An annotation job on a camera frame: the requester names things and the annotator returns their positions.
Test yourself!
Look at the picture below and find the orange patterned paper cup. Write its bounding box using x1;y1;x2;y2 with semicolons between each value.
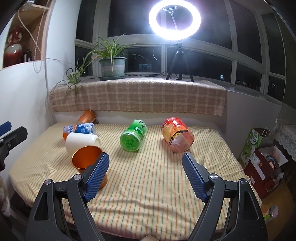
72;146;103;176

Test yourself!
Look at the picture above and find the red white vase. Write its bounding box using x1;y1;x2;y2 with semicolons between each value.
3;25;24;67

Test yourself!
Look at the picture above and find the green plastic cup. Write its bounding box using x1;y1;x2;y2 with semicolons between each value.
120;120;147;152

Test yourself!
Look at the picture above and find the striped yellow table cloth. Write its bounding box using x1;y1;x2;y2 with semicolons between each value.
9;122;263;241

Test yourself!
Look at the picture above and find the grey plant pot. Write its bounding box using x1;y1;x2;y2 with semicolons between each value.
99;57;126;81

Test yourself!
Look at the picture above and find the red orange snack cup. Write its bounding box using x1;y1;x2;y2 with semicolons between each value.
161;117;194;153

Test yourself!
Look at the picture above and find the plaid brown sill cloth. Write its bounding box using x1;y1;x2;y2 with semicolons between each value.
49;78;227;116

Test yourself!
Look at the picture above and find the orange paper cup at back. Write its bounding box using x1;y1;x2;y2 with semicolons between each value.
76;109;96;125

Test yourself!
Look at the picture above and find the wooden wall shelf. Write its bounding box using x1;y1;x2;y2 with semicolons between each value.
1;1;55;69

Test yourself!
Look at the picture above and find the white lace cloth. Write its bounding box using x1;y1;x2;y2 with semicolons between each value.
274;123;296;161

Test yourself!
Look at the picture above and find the blue orange wrapped cup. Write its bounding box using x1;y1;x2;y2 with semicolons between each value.
62;123;95;140

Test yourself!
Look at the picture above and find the white plastic cup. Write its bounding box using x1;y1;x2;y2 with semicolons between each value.
65;133;101;156

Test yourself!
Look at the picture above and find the black tripod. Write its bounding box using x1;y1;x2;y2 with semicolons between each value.
166;40;194;82

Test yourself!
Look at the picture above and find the red cardboard box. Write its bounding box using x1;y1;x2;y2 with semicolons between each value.
244;145;288;199

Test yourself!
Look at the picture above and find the green white carton box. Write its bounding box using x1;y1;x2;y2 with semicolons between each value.
238;128;270;168

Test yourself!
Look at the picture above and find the white ring light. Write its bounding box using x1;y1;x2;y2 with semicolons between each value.
149;1;201;41

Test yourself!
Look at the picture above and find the green spider plant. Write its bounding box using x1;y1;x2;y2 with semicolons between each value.
54;34;134;95

